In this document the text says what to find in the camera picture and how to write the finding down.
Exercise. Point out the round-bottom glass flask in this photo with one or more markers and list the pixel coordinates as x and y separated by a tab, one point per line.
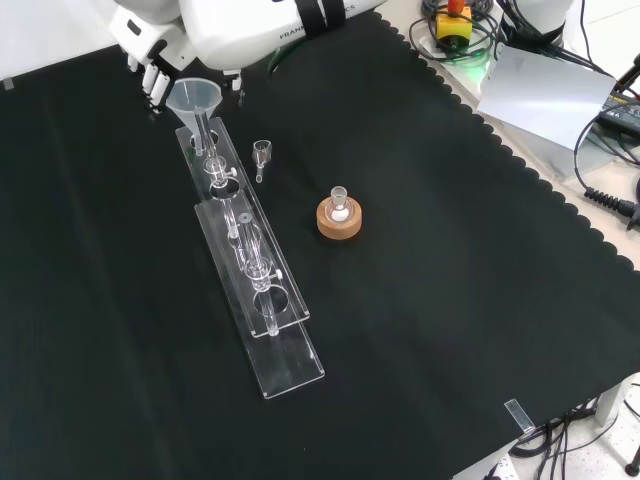
339	202

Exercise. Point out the black cloth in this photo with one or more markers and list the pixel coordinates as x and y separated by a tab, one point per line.
425	300

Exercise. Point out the white table leg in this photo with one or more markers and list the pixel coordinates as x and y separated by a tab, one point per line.
610	405

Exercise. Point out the black power supply box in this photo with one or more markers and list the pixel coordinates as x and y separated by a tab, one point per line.
620	112

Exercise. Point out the clear tape strip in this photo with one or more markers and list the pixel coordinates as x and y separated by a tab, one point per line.
519	416
7	84

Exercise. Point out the translucent plastic funnel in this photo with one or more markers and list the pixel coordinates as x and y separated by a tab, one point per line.
189	97

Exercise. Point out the pale board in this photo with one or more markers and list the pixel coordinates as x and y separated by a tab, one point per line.
540	95

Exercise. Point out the yellow stop button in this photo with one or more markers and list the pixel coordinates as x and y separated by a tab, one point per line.
452	27

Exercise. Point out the clear acrylic funnel stand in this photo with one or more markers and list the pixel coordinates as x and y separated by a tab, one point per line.
272	320

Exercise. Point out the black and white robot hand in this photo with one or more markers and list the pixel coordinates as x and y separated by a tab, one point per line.
145	37

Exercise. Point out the clear glass weighing funnel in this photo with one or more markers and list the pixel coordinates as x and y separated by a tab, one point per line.
262	152

